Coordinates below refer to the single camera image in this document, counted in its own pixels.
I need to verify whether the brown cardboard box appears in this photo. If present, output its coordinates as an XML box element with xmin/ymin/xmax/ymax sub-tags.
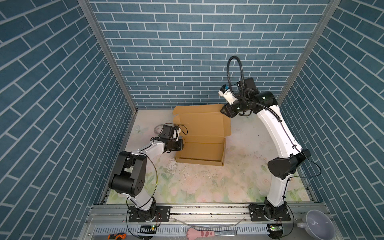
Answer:
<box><xmin>173</xmin><ymin>104</ymin><xmax>231</xmax><ymax>167</ymax></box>

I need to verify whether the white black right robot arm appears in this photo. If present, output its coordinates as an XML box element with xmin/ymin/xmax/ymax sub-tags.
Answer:
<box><xmin>219</xmin><ymin>78</ymin><xmax>311</xmax><ymax>221</ymax></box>

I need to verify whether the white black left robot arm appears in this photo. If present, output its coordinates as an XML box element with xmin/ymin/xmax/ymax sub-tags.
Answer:
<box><xmin>108</xmin><ymin>123</ymin><xmax>188</xmax><ymax>222</ymax></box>

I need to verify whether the clear tape roll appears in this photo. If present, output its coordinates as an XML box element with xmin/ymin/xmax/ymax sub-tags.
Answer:
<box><xmin>154</xmin><ymin>124</ymin><xmax>164</xmax><ymax>136</ymax></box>

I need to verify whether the orange black screwdriver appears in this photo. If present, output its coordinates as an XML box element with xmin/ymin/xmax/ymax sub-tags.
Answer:
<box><xmin>108</xmin><ymin>233</ymin><xmax>127</xmax><ymax>240</ymax></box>

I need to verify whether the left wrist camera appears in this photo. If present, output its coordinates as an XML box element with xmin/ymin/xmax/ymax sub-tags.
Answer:
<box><xmin>171</xmin><ymin>127</ymin><xmax>181</xmax><ymax>141</ymax></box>

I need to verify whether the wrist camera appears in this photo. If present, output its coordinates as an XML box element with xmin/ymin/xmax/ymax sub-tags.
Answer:
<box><xmin>219</xmin><ymin>85</ymin><xmax>238</xmax><ymax>105</ymax></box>
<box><xmin>171</xmin><ymin>127</ymin><xmax>181</xmax><ymax>141</ymax></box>

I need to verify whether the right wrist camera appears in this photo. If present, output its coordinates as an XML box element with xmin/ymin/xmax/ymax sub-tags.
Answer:
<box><xmin>219</xmin><ymin>85</ymin><xmax>238</xmax><ymax>105</ymax></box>

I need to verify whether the pink handled knife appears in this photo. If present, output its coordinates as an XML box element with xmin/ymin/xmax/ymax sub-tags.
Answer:
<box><xmin>187</xmin><ymin>228</ymin><xmax>237</xmax><ymax>240</ymax></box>

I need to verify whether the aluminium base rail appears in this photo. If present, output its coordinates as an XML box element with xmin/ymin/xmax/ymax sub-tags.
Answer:
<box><xmin>79</xmin><ymin>202</ymin><xmax>336</xmax><ymax>240</ymax></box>

